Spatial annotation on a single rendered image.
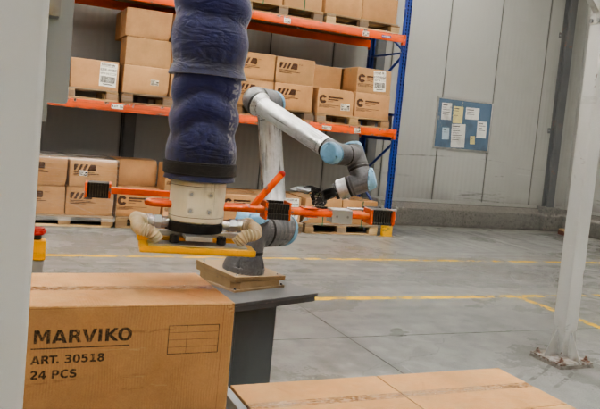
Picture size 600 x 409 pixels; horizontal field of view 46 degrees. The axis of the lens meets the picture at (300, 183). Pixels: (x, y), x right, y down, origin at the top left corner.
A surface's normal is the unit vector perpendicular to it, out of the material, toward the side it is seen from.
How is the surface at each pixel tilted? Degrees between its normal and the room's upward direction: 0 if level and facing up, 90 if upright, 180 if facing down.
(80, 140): 90
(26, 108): 90
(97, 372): 90
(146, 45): 88
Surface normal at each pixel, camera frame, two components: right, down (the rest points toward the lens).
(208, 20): 0.10, -0.21
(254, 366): 0.69, 0.12
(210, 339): 0.42, 0.11
